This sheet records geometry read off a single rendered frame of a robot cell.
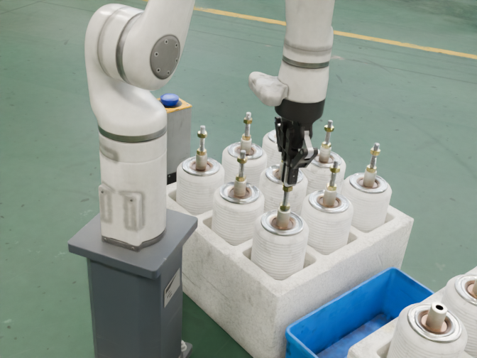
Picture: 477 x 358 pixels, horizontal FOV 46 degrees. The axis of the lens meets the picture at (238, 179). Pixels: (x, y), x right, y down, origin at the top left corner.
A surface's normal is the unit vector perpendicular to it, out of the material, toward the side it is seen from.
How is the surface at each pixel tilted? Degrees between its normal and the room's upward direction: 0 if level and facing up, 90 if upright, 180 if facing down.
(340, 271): 90
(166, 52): 86
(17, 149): 0
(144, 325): 90
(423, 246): 0
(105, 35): 62
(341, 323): 88
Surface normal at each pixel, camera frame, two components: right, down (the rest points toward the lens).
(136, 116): 0.25, -0.58
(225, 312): -0.76, 0.29
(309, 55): -0.01, 0.51
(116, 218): -0.36, 0.46
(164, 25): 0.70, 0.25
